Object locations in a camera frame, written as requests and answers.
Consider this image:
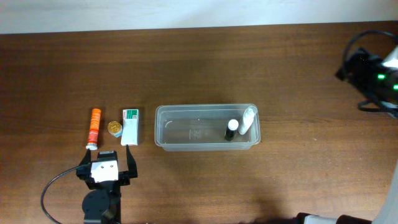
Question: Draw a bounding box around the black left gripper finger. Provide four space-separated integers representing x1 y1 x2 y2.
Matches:
79 149 91 167
126 145 137 179

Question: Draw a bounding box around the orange tablet tube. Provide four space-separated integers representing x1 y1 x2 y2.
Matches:
86 108 101 151

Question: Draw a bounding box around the white green medicine box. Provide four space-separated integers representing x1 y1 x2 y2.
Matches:
121 109 139 146

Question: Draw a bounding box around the gold lidded small jar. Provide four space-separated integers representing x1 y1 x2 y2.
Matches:
108 121 123 138

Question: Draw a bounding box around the black bottle white cap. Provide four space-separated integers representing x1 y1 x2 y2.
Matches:
224 119 239 141

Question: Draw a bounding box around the white squeeze bottle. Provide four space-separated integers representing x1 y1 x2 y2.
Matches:
238 106 257 135

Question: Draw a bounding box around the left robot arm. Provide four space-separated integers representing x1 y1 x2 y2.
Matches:
76 147 137 224

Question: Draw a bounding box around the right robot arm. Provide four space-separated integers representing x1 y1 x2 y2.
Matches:
123 48 397 223

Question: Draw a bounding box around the clear plastic container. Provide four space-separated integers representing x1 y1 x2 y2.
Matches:
154 103 261 151

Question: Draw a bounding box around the left black cable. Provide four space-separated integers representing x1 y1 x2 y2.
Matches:
40 166 81 224

